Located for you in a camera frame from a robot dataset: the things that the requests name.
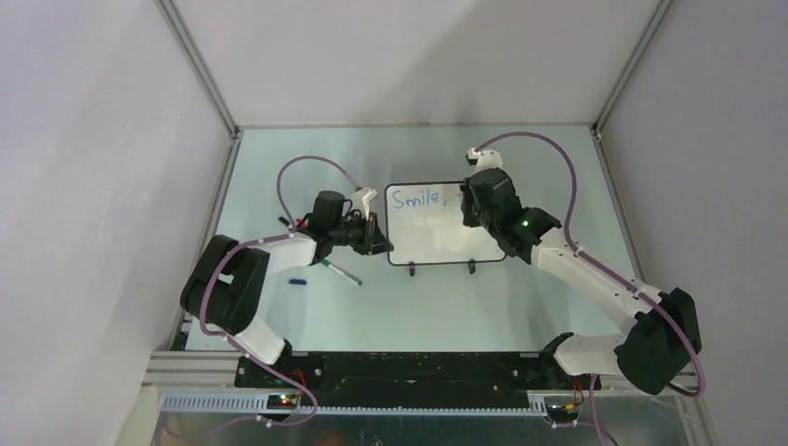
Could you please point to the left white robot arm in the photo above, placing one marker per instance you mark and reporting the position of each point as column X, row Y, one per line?
column 224, row 288

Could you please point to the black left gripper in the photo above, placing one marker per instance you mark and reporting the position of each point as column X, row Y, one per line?
column 373, row 240

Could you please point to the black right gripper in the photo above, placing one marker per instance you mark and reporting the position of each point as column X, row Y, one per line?
column 468, row 217

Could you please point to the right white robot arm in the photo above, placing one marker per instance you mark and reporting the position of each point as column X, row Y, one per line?
column 658, row 333

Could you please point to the green capped whiteboard marker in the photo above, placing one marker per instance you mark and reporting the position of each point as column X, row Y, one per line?
column 342, row 272

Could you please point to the black capped whiteboard marker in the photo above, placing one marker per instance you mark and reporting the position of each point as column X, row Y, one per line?
column 284, row 220

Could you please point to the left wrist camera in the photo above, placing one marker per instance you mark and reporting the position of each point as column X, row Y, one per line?
column 361, row 200

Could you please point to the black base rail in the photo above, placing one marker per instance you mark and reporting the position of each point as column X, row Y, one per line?
column 428, row 381

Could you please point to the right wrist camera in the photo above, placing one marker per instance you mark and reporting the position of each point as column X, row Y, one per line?
column 485, row 159

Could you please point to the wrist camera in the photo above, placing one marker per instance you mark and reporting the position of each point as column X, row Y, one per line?
column 485, row 159
column 361, row 200

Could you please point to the small black framed whiteboard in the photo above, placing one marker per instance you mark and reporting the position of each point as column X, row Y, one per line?
column 424, row 223

